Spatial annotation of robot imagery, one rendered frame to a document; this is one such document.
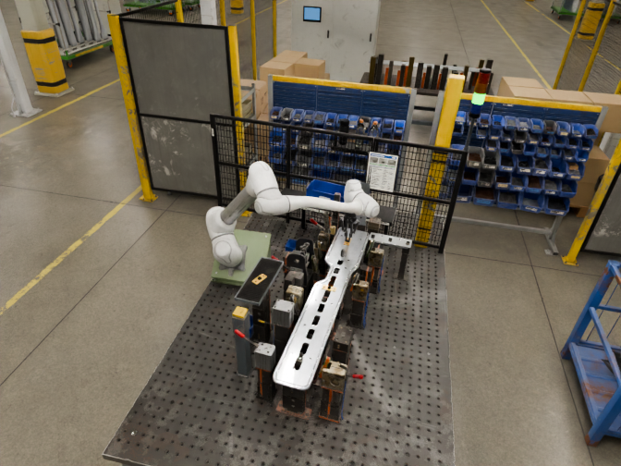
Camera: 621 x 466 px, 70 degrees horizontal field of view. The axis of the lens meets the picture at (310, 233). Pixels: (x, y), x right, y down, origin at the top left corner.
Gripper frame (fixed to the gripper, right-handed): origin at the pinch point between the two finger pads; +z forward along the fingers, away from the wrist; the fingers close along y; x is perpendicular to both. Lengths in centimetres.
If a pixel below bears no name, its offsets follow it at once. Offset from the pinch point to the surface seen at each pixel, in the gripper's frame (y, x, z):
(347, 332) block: 19, -79, 3
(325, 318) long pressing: 5, -71, 6
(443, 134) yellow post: 47, 58, -56
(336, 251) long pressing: -4.6, -10.4, 6.5
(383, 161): 11, 55, -32
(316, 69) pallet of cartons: -147, 423, 11
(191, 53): -193, 153, -64
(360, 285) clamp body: 17.7, -42.8, 1.8
